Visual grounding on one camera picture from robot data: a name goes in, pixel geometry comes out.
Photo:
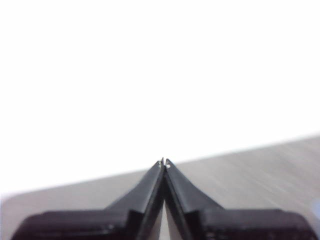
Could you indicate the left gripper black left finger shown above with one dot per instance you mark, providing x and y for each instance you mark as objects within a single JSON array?
[{"x": 125, "y": 207}]

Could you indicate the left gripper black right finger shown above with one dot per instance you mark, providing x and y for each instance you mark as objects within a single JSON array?
[{"x": 200, "y": 207}]

